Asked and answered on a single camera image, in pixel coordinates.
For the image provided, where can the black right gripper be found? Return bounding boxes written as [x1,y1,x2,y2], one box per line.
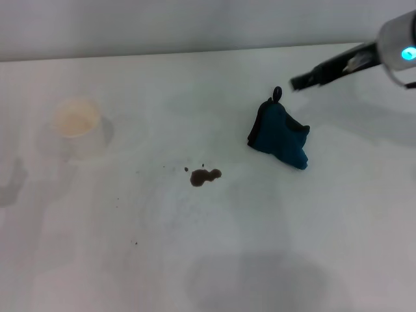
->
[289,42,383,92]

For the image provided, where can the blue rag with black loop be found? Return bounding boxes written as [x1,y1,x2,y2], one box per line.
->
[246,85,311,171]

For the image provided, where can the large dark water stain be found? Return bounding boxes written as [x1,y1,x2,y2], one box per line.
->
[189,168,224,189]

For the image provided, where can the white paper cup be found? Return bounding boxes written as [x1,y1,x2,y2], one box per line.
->
[51,98,115,161]

